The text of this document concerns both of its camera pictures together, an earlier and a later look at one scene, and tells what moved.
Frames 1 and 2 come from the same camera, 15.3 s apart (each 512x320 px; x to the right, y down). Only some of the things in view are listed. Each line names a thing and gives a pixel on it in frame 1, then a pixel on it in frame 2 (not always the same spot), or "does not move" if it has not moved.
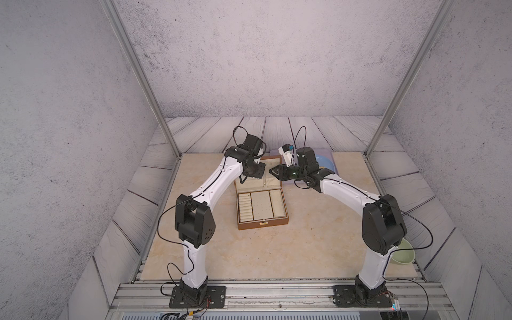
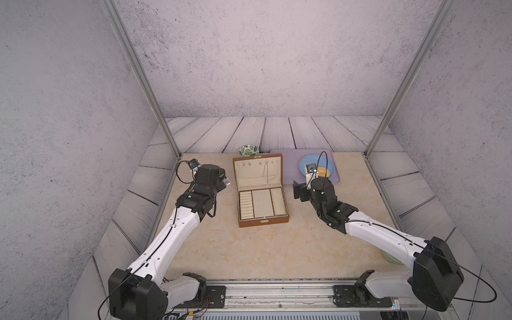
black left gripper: [259, 174] -> [220, 183]
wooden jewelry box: [261, 201] does not move
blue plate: [325, 163] does not move
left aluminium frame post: [131, 51] does not move
